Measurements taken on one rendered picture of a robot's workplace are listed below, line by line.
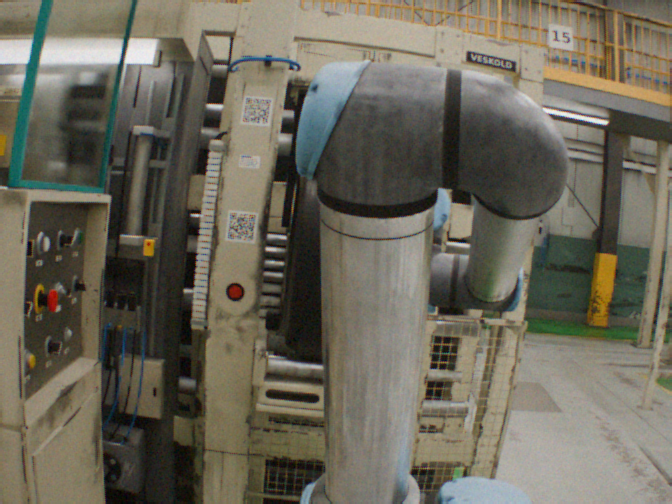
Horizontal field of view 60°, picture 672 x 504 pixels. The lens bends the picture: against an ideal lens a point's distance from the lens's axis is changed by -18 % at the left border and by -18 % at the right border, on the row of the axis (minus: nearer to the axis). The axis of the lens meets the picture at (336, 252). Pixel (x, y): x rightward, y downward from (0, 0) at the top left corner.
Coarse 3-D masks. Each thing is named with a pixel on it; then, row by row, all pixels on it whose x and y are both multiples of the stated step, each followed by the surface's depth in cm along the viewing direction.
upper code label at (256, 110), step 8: (248, 96) 167; (248, 104) 167; (256, 104) 167; (264, 104) 167; (272, 104) 167; (248, 112) 167; (256, 112) 167; (264, 112) 167; (240, 120) 167; (248, 120) 167; (256, 120) 167; (264, 120) 167
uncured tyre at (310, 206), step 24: (312, 192) 154; (312, 216) 152; (312, 240) 150; (288, 264) 198; (312, 264) 150; (288, 288) 195; (312, 288) 151; (288, 312) 161; (312, 312) 153; (288, 336) 165; (312, 336) 158
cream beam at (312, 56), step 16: (304, 48) 193; (320, 48) 193; (336, 48) 193; (352, 48) 194; (368, 48) 194; (304, 64) 193; (320, 64) 193; (416, 64) 196; (432, 64) 196; (448, 64) 197; (304, 80) 193
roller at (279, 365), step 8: (272, 360) 164; (280, 360) 164; (288, 360) 165; (296, 360) 165; (304, 360) 165; (312, 360) 166; (272, 368) 164; (280, 368) 164; (288, 368) 164; (296, 368) 164; (304, 368) 164; (312, 368) 164; (320, 368) 165; (304, 376) 165; (312, 376) 165; (320, 376) 165
